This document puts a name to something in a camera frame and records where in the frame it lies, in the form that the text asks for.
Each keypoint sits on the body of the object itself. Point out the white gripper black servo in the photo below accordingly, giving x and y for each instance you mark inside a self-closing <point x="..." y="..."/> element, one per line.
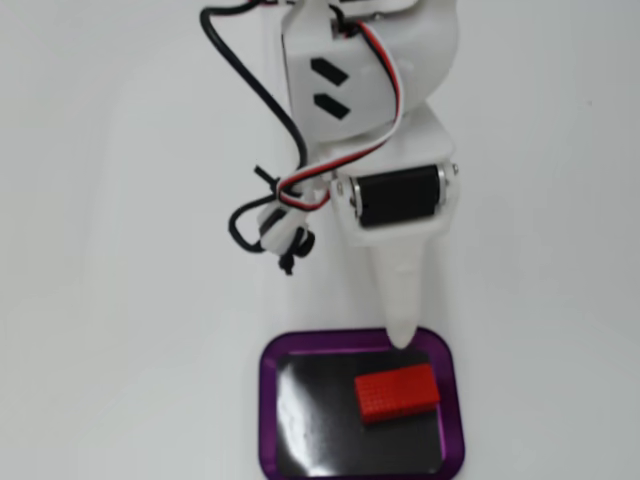
<point x="397" y="199"/>

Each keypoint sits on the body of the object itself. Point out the red perforated cube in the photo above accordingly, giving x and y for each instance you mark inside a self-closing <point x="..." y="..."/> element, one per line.
<point x="397" y="395"/>

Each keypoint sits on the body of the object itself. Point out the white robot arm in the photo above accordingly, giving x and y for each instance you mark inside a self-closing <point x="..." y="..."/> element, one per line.
<point x="425" y="60"/>

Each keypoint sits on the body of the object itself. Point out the purple metal tray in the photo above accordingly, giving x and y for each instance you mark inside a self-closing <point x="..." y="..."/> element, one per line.
<point x="268" y="365"/>

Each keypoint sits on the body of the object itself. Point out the black tray mat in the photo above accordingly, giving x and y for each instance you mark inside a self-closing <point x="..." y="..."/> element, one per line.
<point x="310" y="425"/>

